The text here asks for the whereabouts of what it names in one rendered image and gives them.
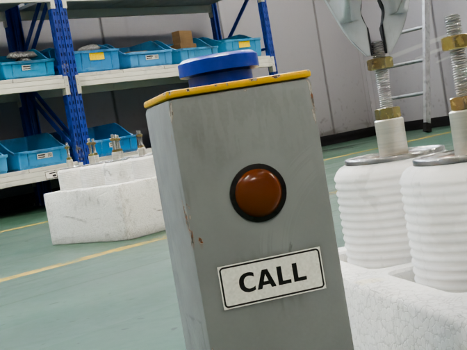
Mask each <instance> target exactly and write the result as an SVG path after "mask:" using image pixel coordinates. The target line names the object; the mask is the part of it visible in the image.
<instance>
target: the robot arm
mask: <svg viewBox="0 0 467 350"><path fill-rule="evenodd" d="M324 1H325V3H326V4H327V6H328V8H329V10H330V11H331V13H332V15H333V16H334V18H335V20H336V21H337V23H338V25H339V26H340V28H341V30H342V31H343V32H344V34H345V35H346V37H347V38H348V39H349V41H350V42H351V43H352V44H353V45H354V46H355V47H356V48H357V49H358V50H359V51H360V52H361V53H362V54H363V55H365V56H366V57H367V56H372V46H371V41H370V34H369V30H368V27H367V26H366V24H365V22H364V20H363V17H362V15H361V0H324ZM377 2H378V4H379V7H380V8H381V11H382V16H381V23H380V27H379V32H380V35H381V39H382V40H383V45H384V46H383V47H384V50H385V53H390V52H392V50H393V48H394V46H395V44H396V43H397V41H398V39H399V37H400V35H401V32H402V29H403V28H404V23H405V21H406V18H407V12H408V9H409V2H410V0H377Z"/></svg>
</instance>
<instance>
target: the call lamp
mask: <svg viewBox="0 0 467 350"><path fill-rule="evenodd" d="M235 193H236V201H237V203H238V205H239V207H240V209H241V210H242V211H243V212H245V213H246V214H248V215H250V216H253V217H265V216H267V215H269V214H271V213H273V212H274V211H275V210H276V209H277V207H278V206H279V204H280V202H281V197H282V188H281V183H280V182H279V179H278V178H277V177H276V176H275V175H274V174H273V173H272V172H270V171H268V170H266V169H252V170H249V171H248V172H246V173H245V174H243V175H242V176H241V177H240V179H239V181H238V182H237V185H236V191H235Z"/></svg>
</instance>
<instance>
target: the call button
mask: <svg viewBox="0 0 467 350"><path fill-rule="evenodd" d="M258 66H259V59H258V54H257V52H255V51H253V50H250V49H246V50H237V51H226V52H221V53H213V54H209V55H205V56H199V57H195V58H190V59H187V60H184V61H182V62H181V63H180V64H179V65H178V70H179V78H180V79H181V80H188V83H189V87H190V88H194V87H199V86H204V85H212V84H216V83H224V82H229V81H237V80H243V79H248V78H253V74H252V69H254V68H256V67H258Z"/></svg>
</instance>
